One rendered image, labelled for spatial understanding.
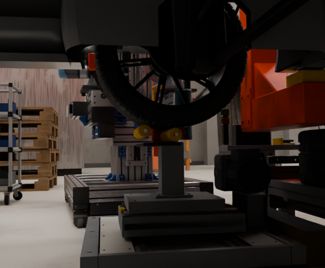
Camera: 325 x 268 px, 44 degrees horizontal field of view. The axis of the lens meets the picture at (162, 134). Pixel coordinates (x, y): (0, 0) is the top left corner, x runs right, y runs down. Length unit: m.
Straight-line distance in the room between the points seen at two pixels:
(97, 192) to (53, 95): 5.14
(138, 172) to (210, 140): 8.68
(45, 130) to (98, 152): 6.20
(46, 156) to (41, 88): 2.89
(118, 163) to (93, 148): 8.11
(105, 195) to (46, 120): 2.45
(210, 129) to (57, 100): 5.27
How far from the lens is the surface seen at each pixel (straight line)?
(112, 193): 2.32
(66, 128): 7.29
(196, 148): 11.44
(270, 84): 1.92
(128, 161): 2.57
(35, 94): 7.33
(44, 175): 4.64
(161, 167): 1.72
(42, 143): 4.61
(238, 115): 8.67
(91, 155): 10.74
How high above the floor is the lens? 0.42
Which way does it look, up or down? 2 degrees up
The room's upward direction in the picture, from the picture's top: 1 degrees counter-clockwise
